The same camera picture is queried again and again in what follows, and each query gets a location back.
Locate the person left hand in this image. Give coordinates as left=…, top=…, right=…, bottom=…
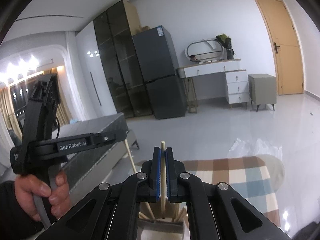
left=15, top=170, right=72, bottom=222

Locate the white utensil holder cup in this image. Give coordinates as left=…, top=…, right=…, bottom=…
left=136, top=202, right=191, bottom=239

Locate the checkered plaid rug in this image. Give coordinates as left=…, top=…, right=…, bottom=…
left=134, top=155, right=281, bottom=227

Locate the beige curtain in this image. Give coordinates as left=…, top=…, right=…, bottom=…
left=1, top=87, right=22, bottom=140

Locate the white wardrobe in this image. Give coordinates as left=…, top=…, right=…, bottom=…
left=75, top=22, right=117, bottom=118

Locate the black glass cabinet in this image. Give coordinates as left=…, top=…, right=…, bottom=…
left=93, top=0, right=152, bottom=118

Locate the white dressing table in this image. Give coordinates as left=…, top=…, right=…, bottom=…
left=177, top=59, right=249, bottom=113

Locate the grey nightstand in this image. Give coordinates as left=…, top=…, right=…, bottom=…
left=248, top=74, right=277, bottom=112

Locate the dark grey refrigerator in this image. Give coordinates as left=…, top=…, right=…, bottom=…
left=133, top=25, right=187, bottom=119

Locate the oval vanity mirror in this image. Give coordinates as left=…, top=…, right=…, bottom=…
left=185, top=38, right=225, bottom=62

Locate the potted green plant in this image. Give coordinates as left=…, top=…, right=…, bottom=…
left=216, top=34, right=235, bottom=60

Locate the wooden door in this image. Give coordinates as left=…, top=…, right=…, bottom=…
left=255, top=0, right=304, bottom=95

